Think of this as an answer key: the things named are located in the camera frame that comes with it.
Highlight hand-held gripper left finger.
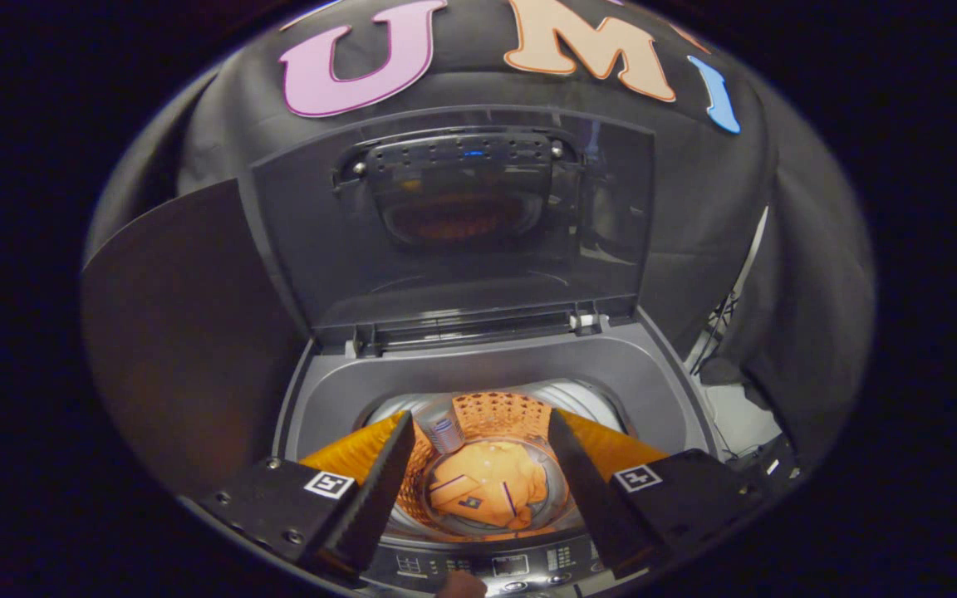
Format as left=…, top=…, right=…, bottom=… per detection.
left=194, top=410, right=417, bottom=583

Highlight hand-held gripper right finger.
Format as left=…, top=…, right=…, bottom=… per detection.
left=546, top=408, right=768, bottom=579

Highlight orange polo shirt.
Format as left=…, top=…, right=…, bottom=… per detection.
left=426, top=439, right=552, bottom=533

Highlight grey washing machine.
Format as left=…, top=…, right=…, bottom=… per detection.
left=273, top=310, right=722, bottom=598

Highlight black box on floor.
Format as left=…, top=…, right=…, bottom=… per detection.
left=751, top=434, right=805, bottom=493

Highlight metal backdrop stand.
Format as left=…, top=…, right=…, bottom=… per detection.
left=685, top=206, right=772, bottom=376

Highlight beige cabinet with dark top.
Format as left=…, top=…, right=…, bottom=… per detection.
left=81, top=178, right=315, bottom=501

